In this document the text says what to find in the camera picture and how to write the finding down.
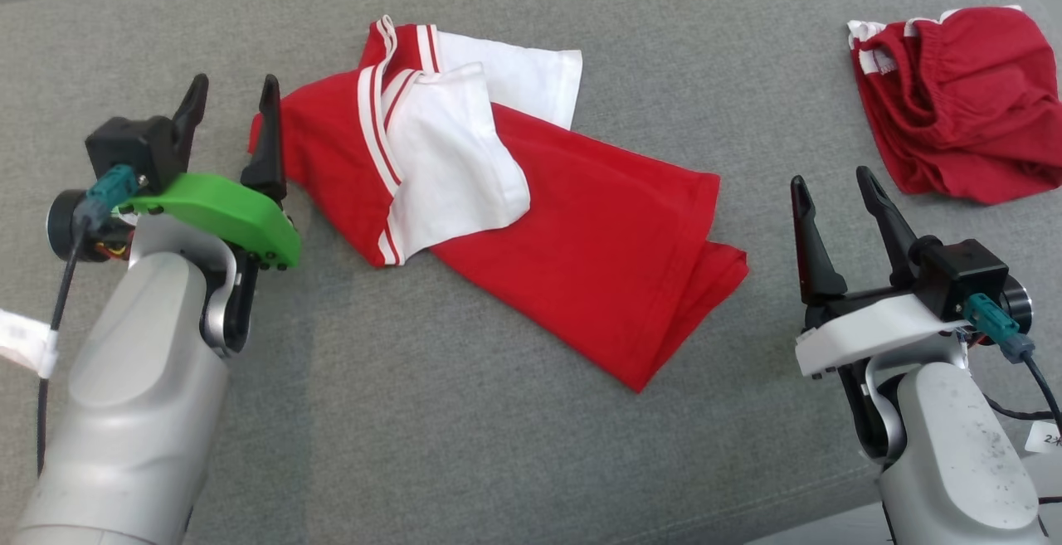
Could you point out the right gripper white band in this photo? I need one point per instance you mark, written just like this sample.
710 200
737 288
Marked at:
871 329

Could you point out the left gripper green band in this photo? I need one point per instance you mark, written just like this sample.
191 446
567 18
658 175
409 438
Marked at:
232 213

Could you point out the red shorts white stripes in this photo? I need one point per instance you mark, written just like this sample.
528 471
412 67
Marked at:
971 114

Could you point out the red white basketball jersey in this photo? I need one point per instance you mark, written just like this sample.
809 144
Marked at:
581 238

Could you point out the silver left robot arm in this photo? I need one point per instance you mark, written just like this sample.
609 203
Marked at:
133 379

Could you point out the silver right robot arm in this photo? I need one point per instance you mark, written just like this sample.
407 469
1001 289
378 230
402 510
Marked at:
954 445

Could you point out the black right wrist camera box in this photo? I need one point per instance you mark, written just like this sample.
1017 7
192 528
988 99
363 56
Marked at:
962 271

